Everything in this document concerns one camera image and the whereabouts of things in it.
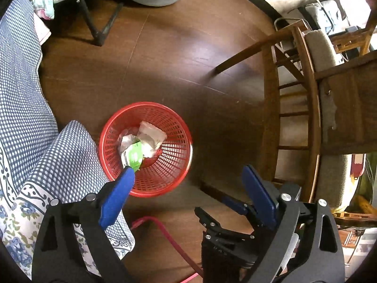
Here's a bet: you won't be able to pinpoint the black pale blue bag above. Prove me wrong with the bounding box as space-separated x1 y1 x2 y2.
297 0 354 36

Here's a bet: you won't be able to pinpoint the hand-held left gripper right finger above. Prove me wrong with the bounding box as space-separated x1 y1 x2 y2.
242 164 346 283

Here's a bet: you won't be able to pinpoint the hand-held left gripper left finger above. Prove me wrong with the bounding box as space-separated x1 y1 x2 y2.
31 166 136 283

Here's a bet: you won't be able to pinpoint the silver foil wrapper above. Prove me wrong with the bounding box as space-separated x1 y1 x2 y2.
118 128 140 154

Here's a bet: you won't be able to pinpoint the black folding stool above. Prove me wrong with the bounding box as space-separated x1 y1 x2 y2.
69 0 124 47

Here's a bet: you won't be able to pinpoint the red cable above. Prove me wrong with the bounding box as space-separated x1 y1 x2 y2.
131 216 204 283

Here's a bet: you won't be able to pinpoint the green white packet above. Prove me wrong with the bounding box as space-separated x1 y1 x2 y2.
121 141 145 172

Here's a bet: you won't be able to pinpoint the red plastic basket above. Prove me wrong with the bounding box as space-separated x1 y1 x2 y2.
98 102 193 198

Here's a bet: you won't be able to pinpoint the beige seat cushion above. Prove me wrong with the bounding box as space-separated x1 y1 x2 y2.
303 29 358 210

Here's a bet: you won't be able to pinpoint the blue floral blanket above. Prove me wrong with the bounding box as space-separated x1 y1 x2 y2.
0 0 136 280

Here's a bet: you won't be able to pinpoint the folded pastel clothes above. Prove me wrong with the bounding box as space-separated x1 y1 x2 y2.
28 0 73 43

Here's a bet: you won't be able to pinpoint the wooden chair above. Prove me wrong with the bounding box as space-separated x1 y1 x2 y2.
216 24 323 210

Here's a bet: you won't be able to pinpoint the clear crumpled wrapper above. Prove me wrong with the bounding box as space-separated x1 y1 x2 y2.
138 121 168 157

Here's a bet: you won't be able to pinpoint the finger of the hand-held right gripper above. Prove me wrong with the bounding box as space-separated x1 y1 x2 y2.
194 206 256 242
221 196 254 217

